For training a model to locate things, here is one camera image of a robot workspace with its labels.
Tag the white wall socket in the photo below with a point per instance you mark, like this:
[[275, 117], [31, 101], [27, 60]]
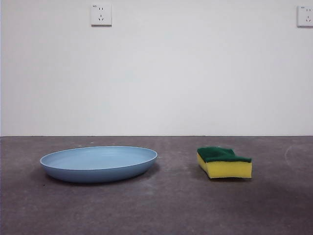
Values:
[[101, 14], [305, 16]]

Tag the yellow sponge with green scourer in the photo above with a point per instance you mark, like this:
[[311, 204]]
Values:
[[227, 167]]

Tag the light blue round plate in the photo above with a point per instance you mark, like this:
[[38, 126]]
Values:
[[97, 164]]

